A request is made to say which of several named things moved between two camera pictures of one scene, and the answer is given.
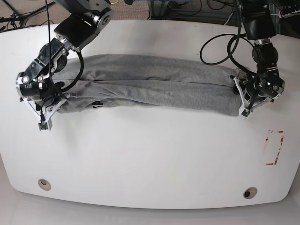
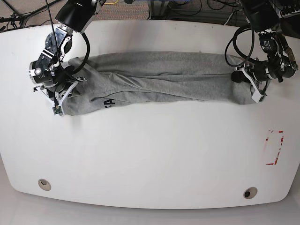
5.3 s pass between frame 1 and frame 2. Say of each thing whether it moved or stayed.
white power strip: stayed
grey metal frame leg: stayed
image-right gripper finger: moved
